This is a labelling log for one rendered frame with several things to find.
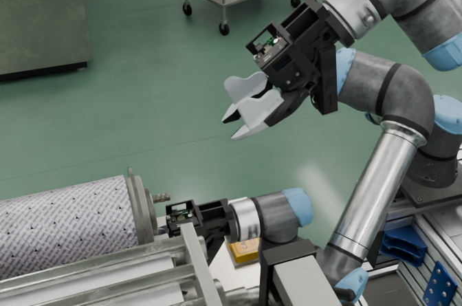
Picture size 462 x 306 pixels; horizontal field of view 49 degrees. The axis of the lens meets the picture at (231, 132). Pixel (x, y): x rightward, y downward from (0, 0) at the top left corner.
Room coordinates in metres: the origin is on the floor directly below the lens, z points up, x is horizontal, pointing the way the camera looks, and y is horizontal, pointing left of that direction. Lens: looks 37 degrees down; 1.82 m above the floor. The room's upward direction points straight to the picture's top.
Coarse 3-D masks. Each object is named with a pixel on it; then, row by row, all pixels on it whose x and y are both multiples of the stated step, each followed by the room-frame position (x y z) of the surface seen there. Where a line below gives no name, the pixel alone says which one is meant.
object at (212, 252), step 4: (212, 240) 0.62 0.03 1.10; (216, 240) 0.62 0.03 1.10; (220, 240) 0.63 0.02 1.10; (224, 240) 0.63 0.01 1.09; (208, 244) 0.62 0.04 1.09; (212, 244) 0.62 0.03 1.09; (216, 244) 0.62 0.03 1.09; (220, 244) 0.63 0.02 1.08; (208, 248) 0.62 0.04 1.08; (212, 248) 0.62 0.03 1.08; (216, 248) 0.62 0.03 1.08; (208, 252) 0.62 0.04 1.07; (212, 252) 0.62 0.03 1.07; (216, 252) 0.62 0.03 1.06; (208, 256) 0.62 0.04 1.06; (212, 256) 0.62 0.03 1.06; (208, 260) 0.62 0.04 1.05; (212, 260) 0.62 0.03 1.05; (208, 264) 0.62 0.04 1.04
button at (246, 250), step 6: (252, 240) 0.77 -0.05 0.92; (258, 240) 0.77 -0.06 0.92; (234, 246) 0.76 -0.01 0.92; (240, 246) 0.76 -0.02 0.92; (246, 246) 0.76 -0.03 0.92; (252, 246) 0.76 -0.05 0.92; (234, 252) 0.74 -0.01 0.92; (240, 252) 0.74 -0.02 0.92; (246, 252) 0.74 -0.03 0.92; (252, 252) 0.74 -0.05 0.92; (234, 258) 0.74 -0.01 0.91; (240, 258) 0.73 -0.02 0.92; (246, 258) 0.73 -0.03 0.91; (252, 258) 0.74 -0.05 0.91
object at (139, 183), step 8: (136, 176) 0.57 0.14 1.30; (128, 184) 0.55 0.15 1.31; (136, 184) 0.55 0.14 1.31; (128, 192) 0.53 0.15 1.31; (144, 200) 0.52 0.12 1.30; (136, 208) 0.51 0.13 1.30; (144, 208) 0.51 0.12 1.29; (136, 216) 0.50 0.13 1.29; (144, 216) 0.50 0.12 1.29; (136, 224) 0.49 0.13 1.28; (136, 232) 0.49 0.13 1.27; (152, 232) 0.49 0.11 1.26; (152, 240) 0.49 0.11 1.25
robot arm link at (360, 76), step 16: (336, 64) 0.94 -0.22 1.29; (352, 64) 0.92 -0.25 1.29; (368, 64) 0.91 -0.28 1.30; (384, 64) 0.91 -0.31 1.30; (400, 64) 0.91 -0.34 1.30; (352, 80) 0.90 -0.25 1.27; (368, 80) 0.88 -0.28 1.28; (384, 80) 0.87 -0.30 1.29; (352, 96) 0.89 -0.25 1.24; (368, 96) 0.87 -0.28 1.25; (384, 96) 0.85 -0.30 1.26; (368, 112) 0.89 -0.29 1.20
